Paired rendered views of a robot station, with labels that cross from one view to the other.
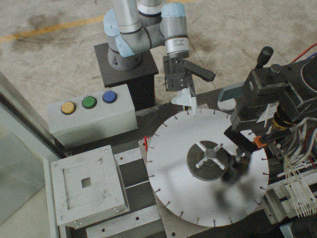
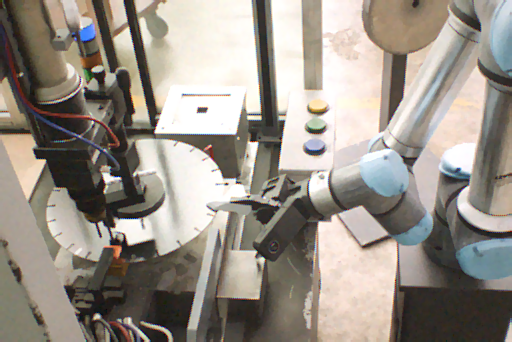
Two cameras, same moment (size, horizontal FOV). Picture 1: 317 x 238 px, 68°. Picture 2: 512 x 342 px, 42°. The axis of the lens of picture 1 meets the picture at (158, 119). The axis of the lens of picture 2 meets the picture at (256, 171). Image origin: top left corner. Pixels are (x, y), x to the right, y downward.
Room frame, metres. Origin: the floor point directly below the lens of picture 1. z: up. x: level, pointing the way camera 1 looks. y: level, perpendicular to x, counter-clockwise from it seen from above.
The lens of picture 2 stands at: (0.84, -0.84, 1.80)
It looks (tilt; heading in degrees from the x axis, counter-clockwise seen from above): 42 degrees down; 118
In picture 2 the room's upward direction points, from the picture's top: 6 degrees counter-clockwise
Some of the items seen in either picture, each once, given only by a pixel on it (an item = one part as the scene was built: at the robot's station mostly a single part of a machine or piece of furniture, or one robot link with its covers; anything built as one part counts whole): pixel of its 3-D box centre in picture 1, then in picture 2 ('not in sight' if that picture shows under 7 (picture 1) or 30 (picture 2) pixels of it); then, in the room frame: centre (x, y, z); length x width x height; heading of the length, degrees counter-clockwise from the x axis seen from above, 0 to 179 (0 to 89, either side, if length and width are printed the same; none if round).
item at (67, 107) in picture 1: (68, 108); (318, 107); (0.41, 0.30, 0.90); 0.04 x 0.04 x 0.02
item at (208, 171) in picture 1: (207, 158); (134, 189); (0.21, -0.13, 0.96); 0.11 x 0.11 x 0.03
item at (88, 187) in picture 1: (92, 188); (206, 135); (0.16, 0.21, 0.82); 0.18 x 0.18 x 0.15; 18
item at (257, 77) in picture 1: (254, 101); (112, 123); (0.25, -0.19, 1.17); 0.06 x 0.05 x 0.20; 99
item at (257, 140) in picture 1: (269, 140); (106, 278); (0.27, -0.32, 0.95); 0.10 x 0.03 x 0.07; 108
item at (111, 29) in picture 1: (121, 28); (471, 183); (0.77, 0.15, 0.91); 0.13 x 0.12 x 0.14; 113
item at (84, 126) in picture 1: (95, 117); (310, 153); (0.41, 0.23, 0.82); 0.28 x 0.11 x 0.15; 108
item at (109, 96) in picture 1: (109, 97); (314, 147); (0.45, 0.17, 0.90); 0.04 x 0.04 x 0.02
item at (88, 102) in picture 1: (89, 102); (316, 126); (0.43, 0.23, 0.90); 0.04 x 0.04 x 0.02
